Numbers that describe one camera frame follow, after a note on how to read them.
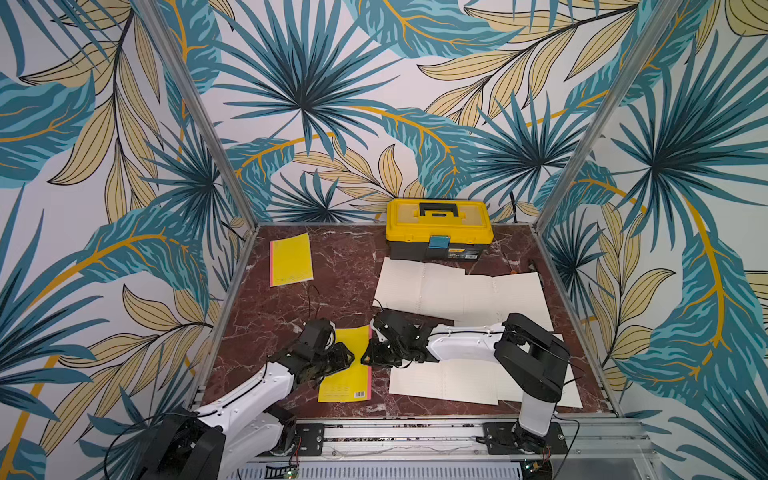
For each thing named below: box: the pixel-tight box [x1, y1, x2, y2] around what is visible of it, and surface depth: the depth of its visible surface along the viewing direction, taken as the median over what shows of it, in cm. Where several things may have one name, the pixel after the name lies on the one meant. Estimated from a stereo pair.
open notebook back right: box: [492, 272, 554, 332], surface depth 102 cm
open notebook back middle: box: [373, 256, 466, 322], surface depth 105 cm
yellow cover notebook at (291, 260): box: [270, 232, 314, 287], surface depth 109 cm
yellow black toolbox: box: [385, 198, 494, 260], surface depth 101 cm
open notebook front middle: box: [389, 359, 498, 406], surface depth 85 cm
